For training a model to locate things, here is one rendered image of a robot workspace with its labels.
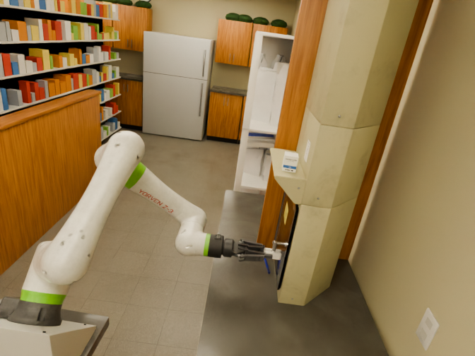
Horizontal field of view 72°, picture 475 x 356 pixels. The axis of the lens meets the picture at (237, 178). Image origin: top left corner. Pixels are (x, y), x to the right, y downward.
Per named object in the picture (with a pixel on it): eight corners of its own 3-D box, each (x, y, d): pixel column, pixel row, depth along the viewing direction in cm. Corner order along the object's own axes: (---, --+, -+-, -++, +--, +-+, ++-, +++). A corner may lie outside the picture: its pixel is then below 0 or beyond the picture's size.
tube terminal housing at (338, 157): (321, 261, 167) (365, 114, 136) (336, 311, 137) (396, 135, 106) (273, 255, 166) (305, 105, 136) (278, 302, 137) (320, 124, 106)
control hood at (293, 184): (291, 171, 148) (295, 150, 144) (301, 205, 118) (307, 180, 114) (266, 167, 147) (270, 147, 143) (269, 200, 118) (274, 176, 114)
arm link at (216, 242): (209, 249, 140) (206, 263, 131) (212, 226, 135) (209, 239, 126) (223, 251, 140) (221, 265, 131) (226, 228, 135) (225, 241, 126)
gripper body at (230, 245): (223, 245, 128) (247, 248, 128) (225, 233, 136) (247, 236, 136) (221, 260, 131) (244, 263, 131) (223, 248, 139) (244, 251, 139)
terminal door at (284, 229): (274, 248, 163) (290, 176, 147) (278, 292, 135) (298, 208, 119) (273, 248, 163) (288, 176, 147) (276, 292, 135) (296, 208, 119)
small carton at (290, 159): (295, 167, 123) (297, 152, 121) (295, 172, 119) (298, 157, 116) (281, 165, 124) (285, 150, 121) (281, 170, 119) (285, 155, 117)
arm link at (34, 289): (21, 301, 92) (44, 236, 99) (15, 297, 104) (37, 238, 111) (69, 306, 99) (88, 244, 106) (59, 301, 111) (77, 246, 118)
